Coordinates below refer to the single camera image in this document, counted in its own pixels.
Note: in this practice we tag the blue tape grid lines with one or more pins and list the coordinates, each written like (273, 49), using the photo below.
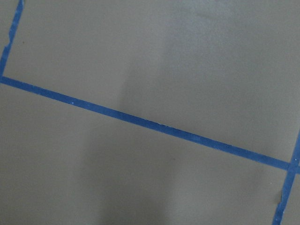
(292, 168)

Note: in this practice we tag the brown paper table cover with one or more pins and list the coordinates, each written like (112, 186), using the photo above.
(228, 70)

